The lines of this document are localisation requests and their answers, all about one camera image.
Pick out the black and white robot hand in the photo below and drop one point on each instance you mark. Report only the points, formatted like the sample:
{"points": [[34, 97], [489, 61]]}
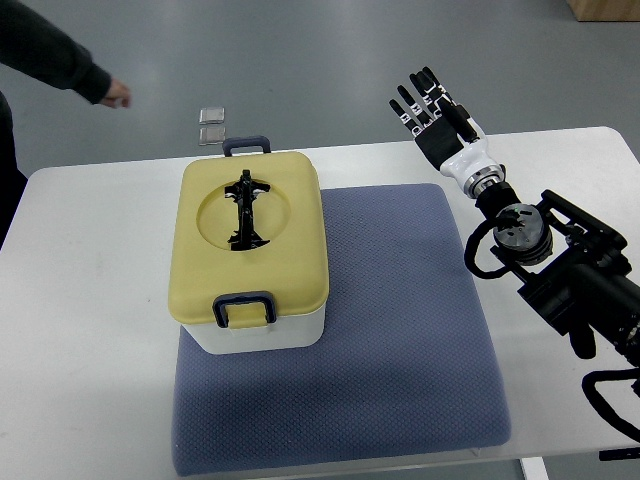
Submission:
{"points": [[446, 134]]}

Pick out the person's hand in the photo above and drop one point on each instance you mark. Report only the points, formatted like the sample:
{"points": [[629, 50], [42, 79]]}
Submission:
{"points": [[117, 96]]}

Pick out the yellow box lid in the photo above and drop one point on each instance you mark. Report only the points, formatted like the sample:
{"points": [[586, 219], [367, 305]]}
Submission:
{"points": [[249, 244]]}

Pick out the dark sleeved forearm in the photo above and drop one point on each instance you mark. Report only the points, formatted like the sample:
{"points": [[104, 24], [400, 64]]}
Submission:
{"points": [[35, 47]]}

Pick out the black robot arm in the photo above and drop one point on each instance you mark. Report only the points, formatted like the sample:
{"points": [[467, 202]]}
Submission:
{"points": [[573, 271]]}

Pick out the brown cardboard box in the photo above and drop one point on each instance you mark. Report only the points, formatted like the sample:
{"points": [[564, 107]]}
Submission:
{"points": [[605, 10]]}

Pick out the white storage box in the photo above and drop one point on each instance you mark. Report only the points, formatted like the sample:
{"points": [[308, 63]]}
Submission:
{"points": [[248, 331]]}

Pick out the upper metal floor plate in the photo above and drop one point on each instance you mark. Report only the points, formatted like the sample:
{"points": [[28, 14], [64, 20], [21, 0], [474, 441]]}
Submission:
{"points": [[211, 115]]}

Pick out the blue grey cushion mat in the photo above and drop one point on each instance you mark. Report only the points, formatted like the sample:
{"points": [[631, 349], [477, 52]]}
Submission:
{"points": [[405, 364]]}

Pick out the white table leg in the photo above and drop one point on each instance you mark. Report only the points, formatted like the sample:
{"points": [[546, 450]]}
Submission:
{"points": [[534, 468]]}

